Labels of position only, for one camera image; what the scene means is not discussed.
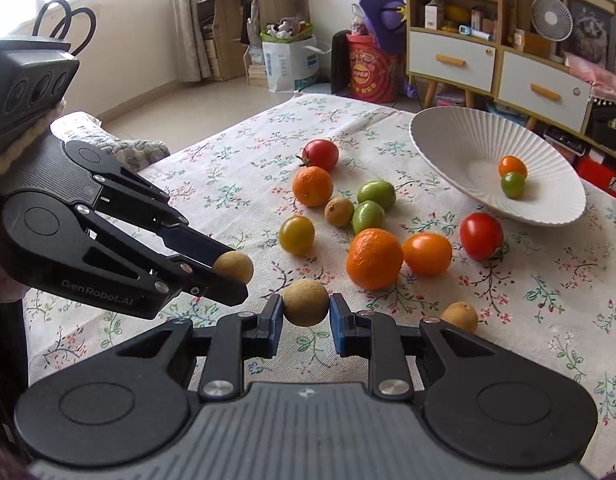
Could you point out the person's left hand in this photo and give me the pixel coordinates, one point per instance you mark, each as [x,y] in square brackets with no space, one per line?
[3,277]

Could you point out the brown longan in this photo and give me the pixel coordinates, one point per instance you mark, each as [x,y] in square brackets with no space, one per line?
[235,267]
[306,302]
[459,316]
[339,211]

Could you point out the wooden cabinet with white drawers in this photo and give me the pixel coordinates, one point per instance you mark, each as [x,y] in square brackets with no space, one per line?
[452,60]

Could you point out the clear plastic storage box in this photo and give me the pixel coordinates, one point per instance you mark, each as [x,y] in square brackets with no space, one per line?
[450,97]

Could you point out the white ribbed bowl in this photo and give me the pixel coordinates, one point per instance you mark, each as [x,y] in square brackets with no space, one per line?
[457,135]

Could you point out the small orange tomato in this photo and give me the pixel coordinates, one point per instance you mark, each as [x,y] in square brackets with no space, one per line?
[512,165]

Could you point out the pink cloth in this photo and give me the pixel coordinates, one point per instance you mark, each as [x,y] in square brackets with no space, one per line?
[600,77]

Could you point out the large orange tomato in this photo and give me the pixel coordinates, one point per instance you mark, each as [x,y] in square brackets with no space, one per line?
[427,253]

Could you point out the floral tablecloth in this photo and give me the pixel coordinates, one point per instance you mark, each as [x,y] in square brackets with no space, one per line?
[238,160]

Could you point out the beige curtain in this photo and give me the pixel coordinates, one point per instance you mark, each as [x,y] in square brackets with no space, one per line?
[185,10]

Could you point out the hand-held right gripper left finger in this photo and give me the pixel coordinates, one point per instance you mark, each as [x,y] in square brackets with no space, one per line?
[274,327]

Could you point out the red printed bucket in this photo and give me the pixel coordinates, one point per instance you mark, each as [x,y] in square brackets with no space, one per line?
[372,72]

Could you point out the large orange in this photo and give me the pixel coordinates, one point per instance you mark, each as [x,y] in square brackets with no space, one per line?
[374,259]

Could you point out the white desk fan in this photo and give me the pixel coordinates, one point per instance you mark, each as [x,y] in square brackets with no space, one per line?
[551,22]

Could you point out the purple hat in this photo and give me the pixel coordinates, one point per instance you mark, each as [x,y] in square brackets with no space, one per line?
[377,10]

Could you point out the wooden bookshelf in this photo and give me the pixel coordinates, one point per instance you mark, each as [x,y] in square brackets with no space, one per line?
[278,5]

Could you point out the plush toys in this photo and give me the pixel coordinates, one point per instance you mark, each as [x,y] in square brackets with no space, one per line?
[288,27]

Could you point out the small orange tangerine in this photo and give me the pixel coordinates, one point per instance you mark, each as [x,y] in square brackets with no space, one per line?
[313,186]

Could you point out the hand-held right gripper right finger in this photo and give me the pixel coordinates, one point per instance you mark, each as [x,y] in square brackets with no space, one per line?
[339,327]

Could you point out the black flat case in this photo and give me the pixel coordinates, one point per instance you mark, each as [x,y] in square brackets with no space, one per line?
[339,60]

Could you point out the yellow-green tomato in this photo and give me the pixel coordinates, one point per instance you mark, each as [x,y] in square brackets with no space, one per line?
[297,234]

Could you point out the white shopping bag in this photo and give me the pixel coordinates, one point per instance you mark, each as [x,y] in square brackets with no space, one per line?
[288,67]

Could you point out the framed cat picture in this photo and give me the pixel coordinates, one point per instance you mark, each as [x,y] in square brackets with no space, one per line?
[590,30]

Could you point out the green plum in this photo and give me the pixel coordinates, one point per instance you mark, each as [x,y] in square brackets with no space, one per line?
[513,186]
[368,217]
[376,194]

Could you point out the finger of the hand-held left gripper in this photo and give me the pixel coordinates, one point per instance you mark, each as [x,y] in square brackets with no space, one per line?
[198,240]
[223,290]

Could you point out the red box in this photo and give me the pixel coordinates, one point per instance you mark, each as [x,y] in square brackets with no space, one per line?
[595,175]

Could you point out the white and blue thermometer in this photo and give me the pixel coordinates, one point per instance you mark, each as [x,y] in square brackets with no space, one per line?
[475,34]

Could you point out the red tomato with stem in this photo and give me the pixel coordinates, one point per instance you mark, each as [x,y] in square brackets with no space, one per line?
[321,155]

